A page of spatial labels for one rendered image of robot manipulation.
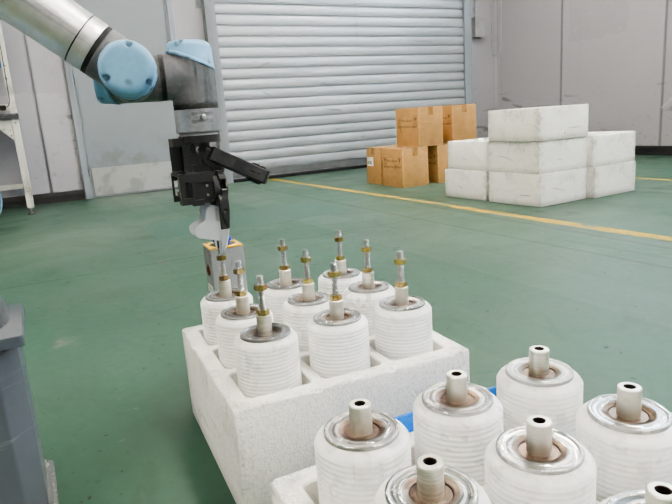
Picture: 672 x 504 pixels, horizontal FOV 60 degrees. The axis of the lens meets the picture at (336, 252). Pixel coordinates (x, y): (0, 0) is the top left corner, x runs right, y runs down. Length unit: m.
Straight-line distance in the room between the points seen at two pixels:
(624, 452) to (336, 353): 0.43
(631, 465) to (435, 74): 6.76
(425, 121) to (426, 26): 2.71
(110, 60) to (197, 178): 0.25
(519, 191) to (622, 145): 0.73
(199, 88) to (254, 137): 5.10
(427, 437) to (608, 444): 0.17
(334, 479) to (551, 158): 3.03
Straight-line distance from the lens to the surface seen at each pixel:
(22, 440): 0.98
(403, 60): 7.00
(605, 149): 3.81
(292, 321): 1.00
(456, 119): 4.89
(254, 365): 0.86
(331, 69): 6.51
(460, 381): 0.64
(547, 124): 3.44
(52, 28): 0.91
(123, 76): 0.87
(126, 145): 5.86
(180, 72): 1.02
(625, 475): 0.64
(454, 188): 3.95
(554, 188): 3.51
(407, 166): 4.58
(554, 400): 0.70
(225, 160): 1.04
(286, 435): 0.87
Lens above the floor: 0.55
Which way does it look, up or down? 13 degrees down
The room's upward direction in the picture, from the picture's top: 4 degrees counter-clockwise
